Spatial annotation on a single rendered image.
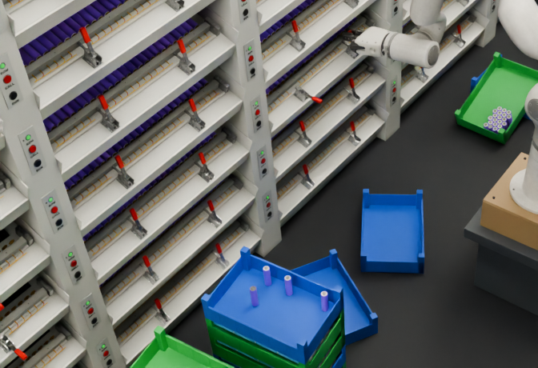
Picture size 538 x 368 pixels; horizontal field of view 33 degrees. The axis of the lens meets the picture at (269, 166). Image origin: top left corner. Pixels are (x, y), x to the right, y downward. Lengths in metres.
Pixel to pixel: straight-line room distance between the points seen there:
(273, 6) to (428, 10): 0.45
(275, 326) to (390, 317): 0.60
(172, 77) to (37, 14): 0.50
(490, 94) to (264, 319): 1.53
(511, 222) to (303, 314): 0.68
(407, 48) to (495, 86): 0.82
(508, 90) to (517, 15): 1.12
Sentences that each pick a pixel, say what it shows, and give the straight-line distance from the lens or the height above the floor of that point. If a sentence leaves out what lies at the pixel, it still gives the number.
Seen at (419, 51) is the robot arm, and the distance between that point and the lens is 2.72.
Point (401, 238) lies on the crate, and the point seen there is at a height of 0.00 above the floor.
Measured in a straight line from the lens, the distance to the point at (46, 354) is 2.47.
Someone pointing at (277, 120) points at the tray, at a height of 0.49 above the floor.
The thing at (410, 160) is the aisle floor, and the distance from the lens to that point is 3.28.
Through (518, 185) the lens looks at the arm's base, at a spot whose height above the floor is 0.39.
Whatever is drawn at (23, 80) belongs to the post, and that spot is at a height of 1.15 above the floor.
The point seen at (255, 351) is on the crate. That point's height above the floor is 0.35.
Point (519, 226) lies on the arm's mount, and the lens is 2.62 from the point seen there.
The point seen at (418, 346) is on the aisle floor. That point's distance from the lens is 2.76.
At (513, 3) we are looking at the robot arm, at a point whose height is 0.94.
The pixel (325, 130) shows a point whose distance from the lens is 2.97.
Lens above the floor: 2.26
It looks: 44 degrees down
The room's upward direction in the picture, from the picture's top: 6 degrees counter-clockwise
